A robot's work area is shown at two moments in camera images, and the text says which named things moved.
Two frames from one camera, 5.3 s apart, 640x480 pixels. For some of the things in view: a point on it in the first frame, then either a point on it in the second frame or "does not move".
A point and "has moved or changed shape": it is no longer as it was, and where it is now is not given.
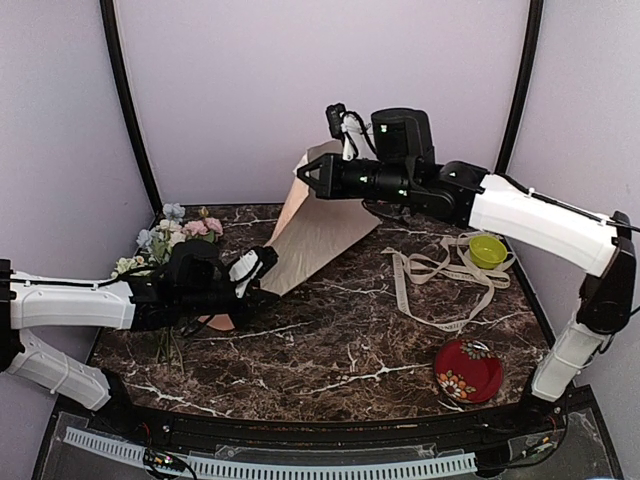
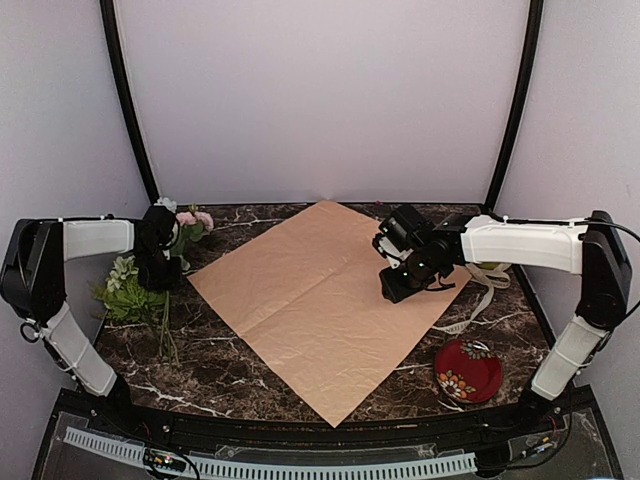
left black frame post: (117, 56) does not move
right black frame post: (536, 9) does not move
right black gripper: (330, 180) to (397, 292)
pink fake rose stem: (211, 228) has moved or changed shape
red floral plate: (469, 371) does not move
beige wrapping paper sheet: (308, 227) has moved or changed shape
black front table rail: (201, 428) does not move
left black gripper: (251, 306) to (174, 277)
